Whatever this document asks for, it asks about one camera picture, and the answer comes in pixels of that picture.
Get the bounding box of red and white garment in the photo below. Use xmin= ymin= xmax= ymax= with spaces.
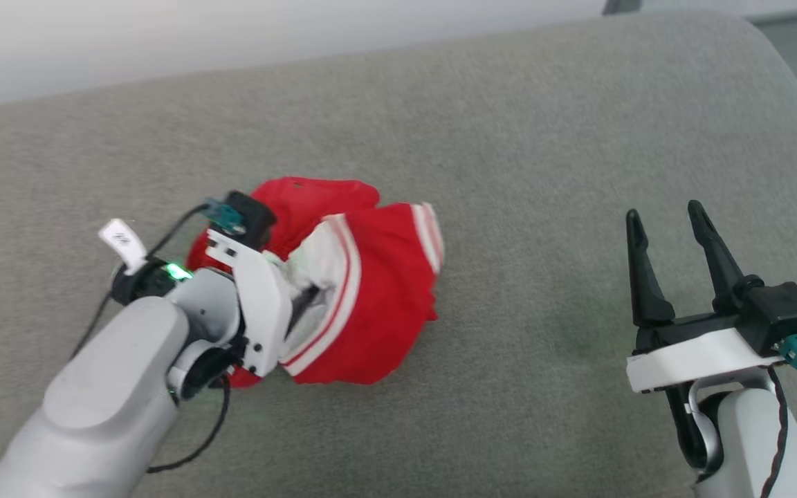
xmin=186 ymin=176 xmax=446 ymax=388

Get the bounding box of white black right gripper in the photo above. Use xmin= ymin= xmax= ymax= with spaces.
xmin=625 ymin=200 xmax=788 ymax=396

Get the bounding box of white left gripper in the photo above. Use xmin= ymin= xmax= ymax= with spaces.
xmin=205 ymin=228 xmax=295 ymax=378

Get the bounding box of white paper cable tag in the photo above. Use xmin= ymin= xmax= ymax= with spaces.
xmin=98 ymin=219 xmax=148 ymax=275

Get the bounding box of grey fabric sofa cushion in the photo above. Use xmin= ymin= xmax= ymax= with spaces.
xmin=0 ymin=8 xmax=797 ymax=498

